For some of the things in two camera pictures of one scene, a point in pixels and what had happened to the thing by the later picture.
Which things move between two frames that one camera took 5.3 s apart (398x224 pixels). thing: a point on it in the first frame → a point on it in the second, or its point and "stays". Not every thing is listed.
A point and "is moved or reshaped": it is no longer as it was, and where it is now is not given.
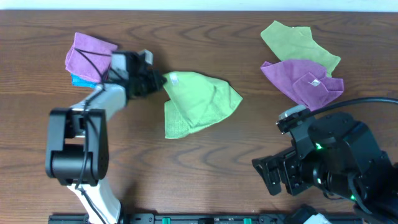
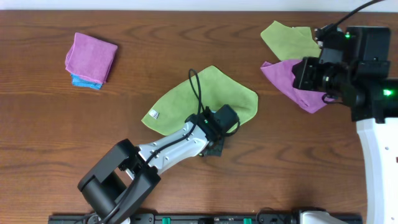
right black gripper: [285, 173] → [301, 74]
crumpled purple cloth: [306, 82] stays
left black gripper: [149, 82] → [214, 149]
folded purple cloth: [89, 57] stays
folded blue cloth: [79, 81] stays
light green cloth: [196, 101] is moved or reshaped
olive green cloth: [290, 43] stays
